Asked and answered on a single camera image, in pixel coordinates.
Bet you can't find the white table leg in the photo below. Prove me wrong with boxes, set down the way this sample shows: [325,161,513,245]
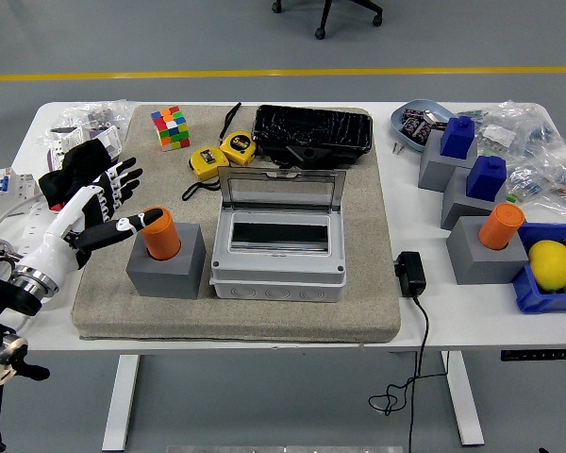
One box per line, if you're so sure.
[102,354,141,452]
[441,351,485,447]

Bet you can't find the blue-grey bowl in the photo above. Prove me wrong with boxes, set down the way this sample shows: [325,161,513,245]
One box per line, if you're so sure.
[390,98,457,153]

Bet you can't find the grey box with clear lid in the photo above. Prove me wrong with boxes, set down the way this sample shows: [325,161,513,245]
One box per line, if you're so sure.
[209,167,348,303]

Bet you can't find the blue block battery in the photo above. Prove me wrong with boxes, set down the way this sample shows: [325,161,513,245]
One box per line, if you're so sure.
[465,155,508,200]
[440,115,476,159]

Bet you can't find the large colourful puzzle cube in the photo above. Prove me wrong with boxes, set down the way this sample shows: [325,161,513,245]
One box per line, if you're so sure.
[150,105,191,152]

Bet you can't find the clear bags with white box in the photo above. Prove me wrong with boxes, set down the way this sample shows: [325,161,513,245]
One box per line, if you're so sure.
[37,98,136,171]

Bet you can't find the orange cylinder battery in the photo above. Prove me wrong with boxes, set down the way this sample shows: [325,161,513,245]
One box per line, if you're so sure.
[141,207,183,260]
[477,202,526,250]

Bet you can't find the black office chair base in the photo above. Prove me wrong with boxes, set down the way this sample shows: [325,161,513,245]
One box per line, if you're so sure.
[271,0,384,40]

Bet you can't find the white power cable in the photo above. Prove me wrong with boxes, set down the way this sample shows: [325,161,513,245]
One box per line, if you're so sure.
[0,200,43,259]

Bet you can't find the grey-brown mat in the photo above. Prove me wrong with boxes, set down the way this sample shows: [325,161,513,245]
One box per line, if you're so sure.
[70,104,402,344]

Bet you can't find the black adapter cord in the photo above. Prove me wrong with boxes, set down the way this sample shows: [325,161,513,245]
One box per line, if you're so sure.
[368,295,449,453]

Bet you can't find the black table control panel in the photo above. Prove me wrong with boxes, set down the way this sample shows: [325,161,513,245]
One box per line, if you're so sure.
[500,348,566,362]

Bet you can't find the yellow lemon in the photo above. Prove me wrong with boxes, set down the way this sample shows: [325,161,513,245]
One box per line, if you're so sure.
[527,239,566,292]

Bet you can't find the yellow tape measure with print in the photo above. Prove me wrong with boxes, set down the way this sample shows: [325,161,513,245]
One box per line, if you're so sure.
[218,101,259,166]

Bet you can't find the blue plastic bin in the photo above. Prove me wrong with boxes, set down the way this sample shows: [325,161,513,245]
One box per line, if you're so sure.
[511,222,566,315]

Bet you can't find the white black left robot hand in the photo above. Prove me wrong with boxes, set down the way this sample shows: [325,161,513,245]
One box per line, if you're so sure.
[18,158,166,285]

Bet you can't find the small yellow tape measure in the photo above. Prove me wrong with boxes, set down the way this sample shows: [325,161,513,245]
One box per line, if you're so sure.
[181,146,231,202]

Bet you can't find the black metal bracket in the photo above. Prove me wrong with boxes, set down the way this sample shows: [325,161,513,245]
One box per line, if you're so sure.
[267,143,335,172]

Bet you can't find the grey block with square hole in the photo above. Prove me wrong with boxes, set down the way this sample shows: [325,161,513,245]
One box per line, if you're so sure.
[441,164,508,231]
[418,129,478,193]

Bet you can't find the grey block with round hole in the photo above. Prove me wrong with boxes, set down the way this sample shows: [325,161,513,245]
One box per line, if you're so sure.
[446,215,530,286]
[125,221,207,301]

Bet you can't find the dark printed packet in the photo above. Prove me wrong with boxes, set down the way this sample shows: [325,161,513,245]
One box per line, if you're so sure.
[399,108,434,143]

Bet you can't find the black cloth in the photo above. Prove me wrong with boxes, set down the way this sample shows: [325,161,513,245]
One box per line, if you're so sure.
[38,139,117,211]

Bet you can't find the white power strip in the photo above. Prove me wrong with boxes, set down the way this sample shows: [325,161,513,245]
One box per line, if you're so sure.
[13,200,70,265]

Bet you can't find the clear bag of parts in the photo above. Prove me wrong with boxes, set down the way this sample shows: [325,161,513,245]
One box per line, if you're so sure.
[507,159,566,210]
[457,99,566,159]

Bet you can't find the black plastic tray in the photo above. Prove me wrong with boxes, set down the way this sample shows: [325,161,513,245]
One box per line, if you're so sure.
[252,104,375,167]

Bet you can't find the white circuit breaker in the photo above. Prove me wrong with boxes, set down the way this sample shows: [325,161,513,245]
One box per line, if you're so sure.
[0,167,42,219]

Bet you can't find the silver brown packet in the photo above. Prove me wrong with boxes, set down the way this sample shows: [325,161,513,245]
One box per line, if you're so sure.
[422,109,448,131]

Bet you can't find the black power adapter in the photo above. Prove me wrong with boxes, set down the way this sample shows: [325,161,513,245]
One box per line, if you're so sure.
[393,251,427,298]

